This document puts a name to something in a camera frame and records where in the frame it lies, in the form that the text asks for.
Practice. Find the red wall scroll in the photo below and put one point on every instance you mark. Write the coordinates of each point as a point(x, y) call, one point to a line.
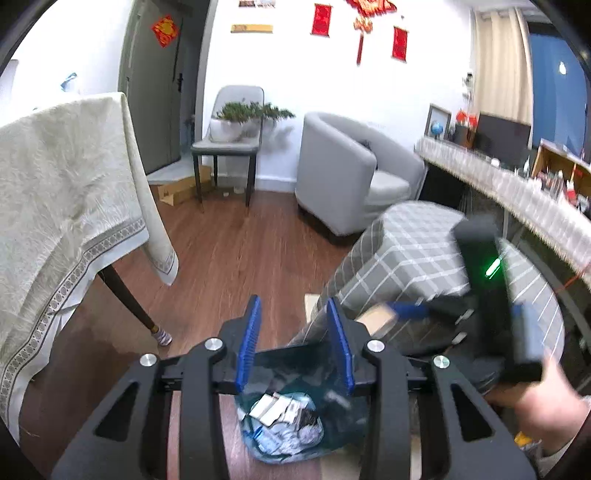
point(322, 21)
point(400, 42)

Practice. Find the beige curtain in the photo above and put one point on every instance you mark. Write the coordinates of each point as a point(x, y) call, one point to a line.
point(501, 64)

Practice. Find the white paper pieces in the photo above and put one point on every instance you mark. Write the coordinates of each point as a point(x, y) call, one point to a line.
point(270, 407)

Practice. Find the small blue globe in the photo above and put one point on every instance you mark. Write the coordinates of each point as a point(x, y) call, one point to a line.
point(437, 129)

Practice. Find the small red flags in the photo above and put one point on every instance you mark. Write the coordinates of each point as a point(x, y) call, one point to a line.
point(466, 116)

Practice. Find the flat cardboard box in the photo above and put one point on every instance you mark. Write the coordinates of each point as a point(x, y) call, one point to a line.
point(178, 187)

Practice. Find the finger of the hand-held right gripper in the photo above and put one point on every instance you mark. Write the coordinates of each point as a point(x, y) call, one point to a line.
point(408, 310)
point(438, 339)

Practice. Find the red knot wall hanging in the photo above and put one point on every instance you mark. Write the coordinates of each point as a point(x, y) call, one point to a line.
point(364, 14)

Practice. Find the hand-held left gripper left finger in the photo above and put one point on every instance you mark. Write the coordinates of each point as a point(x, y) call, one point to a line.
point(247, 341)

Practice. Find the framed picture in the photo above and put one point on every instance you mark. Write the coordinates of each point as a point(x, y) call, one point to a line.
point(437, 113)

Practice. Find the beige fringed desk cloth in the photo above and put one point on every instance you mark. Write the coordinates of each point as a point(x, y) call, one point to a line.
point(508, 194)

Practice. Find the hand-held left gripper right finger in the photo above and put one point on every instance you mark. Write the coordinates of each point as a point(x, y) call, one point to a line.
point(339, 344)

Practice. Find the wall calendar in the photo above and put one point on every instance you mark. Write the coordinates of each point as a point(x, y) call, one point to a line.
point(251, 28)

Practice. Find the potted green plant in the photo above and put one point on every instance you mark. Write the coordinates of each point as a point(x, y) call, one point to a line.
point(240, 115)

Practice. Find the grey-green door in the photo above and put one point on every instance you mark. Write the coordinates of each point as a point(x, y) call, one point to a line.
point(147, 92)

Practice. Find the brown box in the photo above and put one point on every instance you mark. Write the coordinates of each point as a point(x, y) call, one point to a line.
point(464, 136)

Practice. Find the person's right hand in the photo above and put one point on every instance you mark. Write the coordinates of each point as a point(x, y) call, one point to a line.
point(540, 406)

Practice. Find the cream patterned tablecloth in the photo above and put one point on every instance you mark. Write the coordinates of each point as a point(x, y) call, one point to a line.
point(60, 184)

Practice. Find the grey armchair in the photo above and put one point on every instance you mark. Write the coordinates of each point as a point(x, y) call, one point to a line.
point(332, 175)

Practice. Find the wooden desk shelf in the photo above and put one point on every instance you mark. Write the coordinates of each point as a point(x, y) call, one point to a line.
point(554, 161)

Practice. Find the blue plastic bin bag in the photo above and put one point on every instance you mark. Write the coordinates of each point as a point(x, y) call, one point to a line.
point(286, 369)

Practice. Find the brown cardboard scrap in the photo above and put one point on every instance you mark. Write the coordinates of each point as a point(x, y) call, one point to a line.
point(376, 318)

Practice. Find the red diamond door decoration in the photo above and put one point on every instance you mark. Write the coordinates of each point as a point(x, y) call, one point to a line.
point(165, 31)

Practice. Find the grey dining chair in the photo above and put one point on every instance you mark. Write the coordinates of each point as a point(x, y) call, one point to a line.
point(226, 145)

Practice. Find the dark wooden table leg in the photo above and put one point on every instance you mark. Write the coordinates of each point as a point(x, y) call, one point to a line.
point(129, 300)

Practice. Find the black computer monitor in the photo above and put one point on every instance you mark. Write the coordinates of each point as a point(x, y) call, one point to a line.
point(503, 138)

